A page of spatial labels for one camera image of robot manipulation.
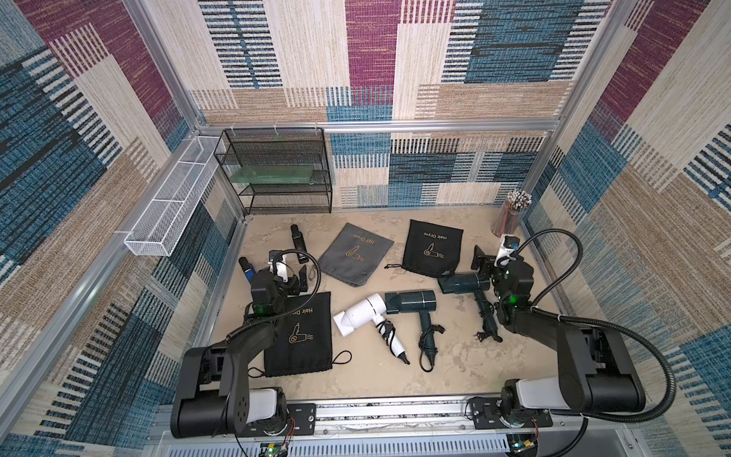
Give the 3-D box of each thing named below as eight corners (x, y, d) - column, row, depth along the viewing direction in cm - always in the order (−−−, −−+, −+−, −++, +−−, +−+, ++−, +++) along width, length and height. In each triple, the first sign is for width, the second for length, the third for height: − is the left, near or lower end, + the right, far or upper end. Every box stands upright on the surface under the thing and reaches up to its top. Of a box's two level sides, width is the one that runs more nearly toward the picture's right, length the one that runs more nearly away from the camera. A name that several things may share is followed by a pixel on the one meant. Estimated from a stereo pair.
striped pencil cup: (487, 233, 116) (504, 196, 101) (496, 223, 119) (515, 186, 104) (503, 242, 113) (523, 206, 97) (512, 232, 116) (533, 195, 101)
